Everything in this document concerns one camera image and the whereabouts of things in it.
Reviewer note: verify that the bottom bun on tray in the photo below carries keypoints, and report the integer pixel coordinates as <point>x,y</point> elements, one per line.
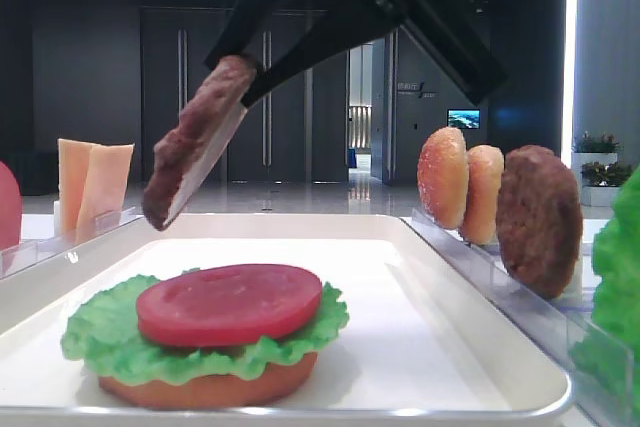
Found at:
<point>216,391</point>

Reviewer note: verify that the clear right front strip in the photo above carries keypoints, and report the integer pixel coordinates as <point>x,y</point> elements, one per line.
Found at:
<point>554,326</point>

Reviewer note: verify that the orange cheese slice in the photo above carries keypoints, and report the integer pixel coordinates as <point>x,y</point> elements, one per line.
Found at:
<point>73,167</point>
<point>105,186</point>

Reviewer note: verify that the clear strip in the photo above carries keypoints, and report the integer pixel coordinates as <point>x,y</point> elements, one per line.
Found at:
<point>30,252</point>
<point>554,326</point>

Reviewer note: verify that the bun slice outer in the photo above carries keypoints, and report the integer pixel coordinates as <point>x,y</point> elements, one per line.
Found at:
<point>486,165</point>

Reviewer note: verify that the lettuce leaf on tray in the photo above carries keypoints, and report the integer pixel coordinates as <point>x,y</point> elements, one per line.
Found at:
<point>103,333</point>

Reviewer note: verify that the red tomato slice standing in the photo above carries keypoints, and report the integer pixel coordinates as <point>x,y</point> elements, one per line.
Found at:
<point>11,208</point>

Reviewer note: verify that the clear left front strip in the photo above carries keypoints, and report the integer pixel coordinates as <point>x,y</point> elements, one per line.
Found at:
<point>30,252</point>

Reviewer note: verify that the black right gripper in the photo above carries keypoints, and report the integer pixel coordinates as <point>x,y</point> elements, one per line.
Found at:
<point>435,26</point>

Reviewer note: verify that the green lettuce leaf standing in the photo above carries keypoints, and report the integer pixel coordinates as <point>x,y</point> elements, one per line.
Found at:
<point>615,259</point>

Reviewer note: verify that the bun slice near tray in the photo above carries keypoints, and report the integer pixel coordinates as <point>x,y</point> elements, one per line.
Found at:
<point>443,176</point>

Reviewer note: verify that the wall screen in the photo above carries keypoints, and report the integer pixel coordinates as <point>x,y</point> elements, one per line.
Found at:
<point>464,118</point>

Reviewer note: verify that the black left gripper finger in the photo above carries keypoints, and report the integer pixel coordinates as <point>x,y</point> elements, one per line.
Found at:
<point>220,157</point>

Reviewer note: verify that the brown meat patty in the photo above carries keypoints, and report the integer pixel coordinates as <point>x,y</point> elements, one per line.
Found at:
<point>197,147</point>
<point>539,220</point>

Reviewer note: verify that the tomato slice on tray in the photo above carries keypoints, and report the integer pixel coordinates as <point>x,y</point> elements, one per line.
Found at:
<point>229,306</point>

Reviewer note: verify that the white metal tray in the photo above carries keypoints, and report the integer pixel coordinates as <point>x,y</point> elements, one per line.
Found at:
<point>422,347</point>

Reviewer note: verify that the orange cheese slice outer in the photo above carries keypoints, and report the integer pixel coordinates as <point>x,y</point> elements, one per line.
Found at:
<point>73,167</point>

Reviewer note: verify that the orange cheese slice inner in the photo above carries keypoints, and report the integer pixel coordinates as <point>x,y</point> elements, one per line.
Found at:
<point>105,186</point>

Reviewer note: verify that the potted plants planter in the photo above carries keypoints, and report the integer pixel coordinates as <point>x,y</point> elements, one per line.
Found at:
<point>596,165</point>

